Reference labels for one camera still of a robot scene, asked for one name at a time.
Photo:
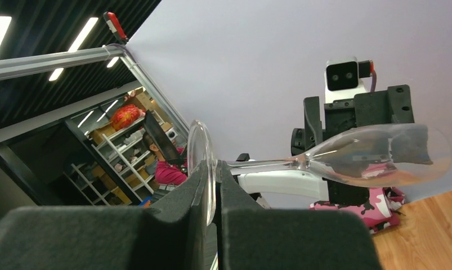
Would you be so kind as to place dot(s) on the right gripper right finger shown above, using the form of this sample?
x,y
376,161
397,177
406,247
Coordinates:
x,y
252,237

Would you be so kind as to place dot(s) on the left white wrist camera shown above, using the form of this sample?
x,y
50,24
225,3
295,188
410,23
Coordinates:
x,y
344,78

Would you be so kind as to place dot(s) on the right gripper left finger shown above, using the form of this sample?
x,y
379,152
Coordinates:
x,y
168,234

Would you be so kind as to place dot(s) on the clear wine glass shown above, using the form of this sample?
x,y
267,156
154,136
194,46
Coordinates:
x,y
375,156

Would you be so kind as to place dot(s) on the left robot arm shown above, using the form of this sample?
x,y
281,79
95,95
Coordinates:
x,y
293,182

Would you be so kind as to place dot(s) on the pink camouflage cloth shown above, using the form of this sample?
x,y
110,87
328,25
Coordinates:
x,y
379,212

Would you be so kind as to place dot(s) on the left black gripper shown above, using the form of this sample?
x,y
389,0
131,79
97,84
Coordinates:
x,y
325,120

